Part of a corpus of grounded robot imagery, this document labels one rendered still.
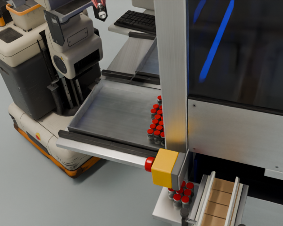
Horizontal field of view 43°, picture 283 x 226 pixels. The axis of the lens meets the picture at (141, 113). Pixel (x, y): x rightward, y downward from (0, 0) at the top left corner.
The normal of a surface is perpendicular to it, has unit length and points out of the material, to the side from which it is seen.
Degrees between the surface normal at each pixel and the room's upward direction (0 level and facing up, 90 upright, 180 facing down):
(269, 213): 90
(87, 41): 8
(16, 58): 90
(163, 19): 90
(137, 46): 0
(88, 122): 0
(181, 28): 90
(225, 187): 0
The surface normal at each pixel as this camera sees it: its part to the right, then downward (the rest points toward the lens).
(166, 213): -0.10, -0.71
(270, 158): -0.36, 0.68
